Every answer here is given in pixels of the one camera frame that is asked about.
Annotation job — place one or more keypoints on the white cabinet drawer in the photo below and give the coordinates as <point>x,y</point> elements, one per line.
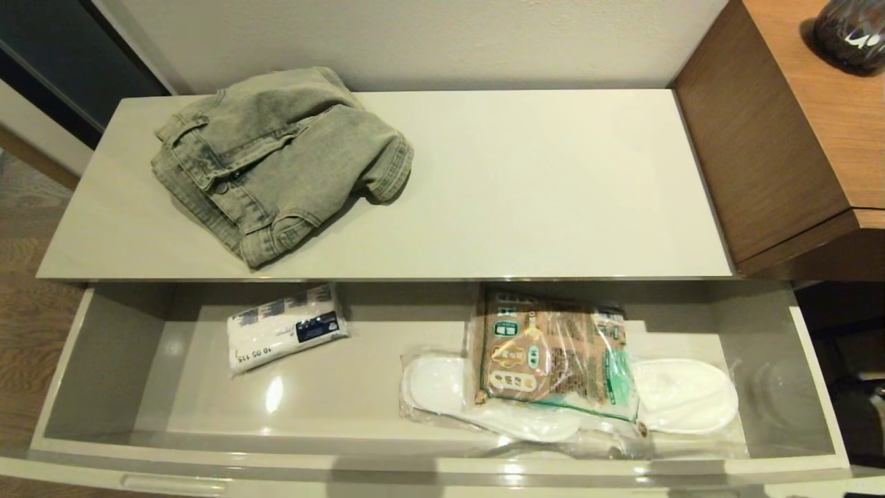
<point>346,408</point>

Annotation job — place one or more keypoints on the grey denim jeans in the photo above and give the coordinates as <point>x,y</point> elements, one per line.
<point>276,159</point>

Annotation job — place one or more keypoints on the white slipper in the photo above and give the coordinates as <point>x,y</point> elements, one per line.
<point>442,387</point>
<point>684,394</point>

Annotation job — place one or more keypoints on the brown printed snack bag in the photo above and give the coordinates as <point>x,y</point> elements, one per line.
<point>546,353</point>

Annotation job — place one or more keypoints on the white tissue pack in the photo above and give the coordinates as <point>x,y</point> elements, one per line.
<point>276,332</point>

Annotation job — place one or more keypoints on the clear plastic slipper bag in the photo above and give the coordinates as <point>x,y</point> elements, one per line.
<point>691,443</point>

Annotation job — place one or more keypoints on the brown wooden desk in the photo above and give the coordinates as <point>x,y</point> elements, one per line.
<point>760,138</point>

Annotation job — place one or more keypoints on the dark glass vase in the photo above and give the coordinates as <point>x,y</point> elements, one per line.
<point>850,34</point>

